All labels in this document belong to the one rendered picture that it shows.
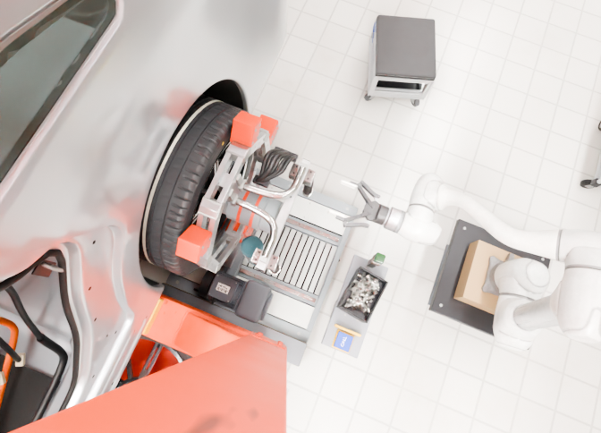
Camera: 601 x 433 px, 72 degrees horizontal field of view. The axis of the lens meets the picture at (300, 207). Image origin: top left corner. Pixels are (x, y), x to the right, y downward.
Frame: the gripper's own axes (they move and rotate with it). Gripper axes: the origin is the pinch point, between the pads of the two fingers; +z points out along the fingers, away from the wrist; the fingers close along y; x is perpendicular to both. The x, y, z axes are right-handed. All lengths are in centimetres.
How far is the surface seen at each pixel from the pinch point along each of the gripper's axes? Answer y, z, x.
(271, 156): -2.0, 26.1, 21.3
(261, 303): -48, 14, -42
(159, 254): -47, 47, 17
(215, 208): -28, 34, 29
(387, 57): 105, 3, -48
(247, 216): -22.0, 27.6, 7.2
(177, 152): -17, 50, 35
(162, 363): -90, 47, -56
